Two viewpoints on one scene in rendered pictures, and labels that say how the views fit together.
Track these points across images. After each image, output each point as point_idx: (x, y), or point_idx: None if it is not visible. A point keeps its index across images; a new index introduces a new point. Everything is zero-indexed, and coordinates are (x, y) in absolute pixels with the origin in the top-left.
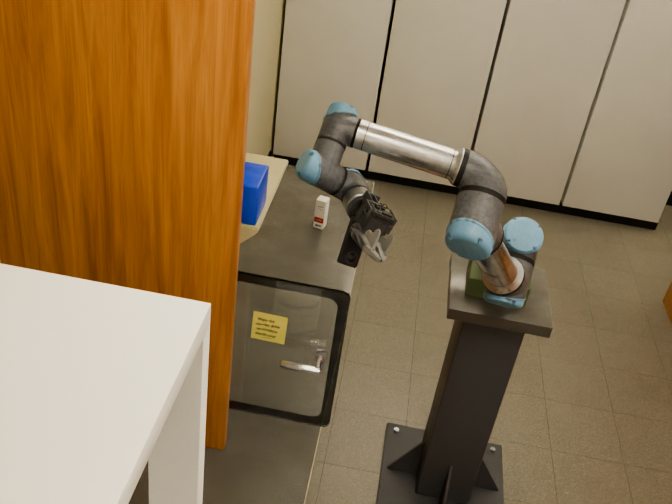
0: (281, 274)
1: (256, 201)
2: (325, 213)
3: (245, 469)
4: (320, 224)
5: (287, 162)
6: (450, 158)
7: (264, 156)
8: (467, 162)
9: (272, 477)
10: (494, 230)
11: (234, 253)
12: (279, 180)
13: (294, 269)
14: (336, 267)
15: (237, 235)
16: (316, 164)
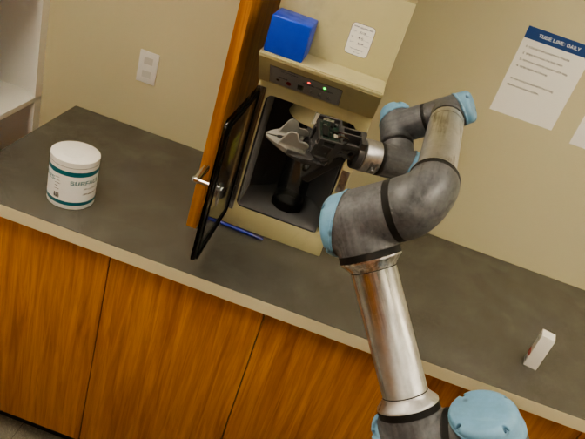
0: (421, 309)
1: (269, 26)
2: (536, 349)
3: (164, 230)
4: (526, 357)
5: (379, 93)
6: (427, 157)
7: (382, 86)
8: (422, 162)
9: (152, 240)
10: (343, 218)
11: (230, 42)
12: (343, 80)
13: (433, 320)
14: (453, 356)
15: (235, 26)
16: (387, 108)
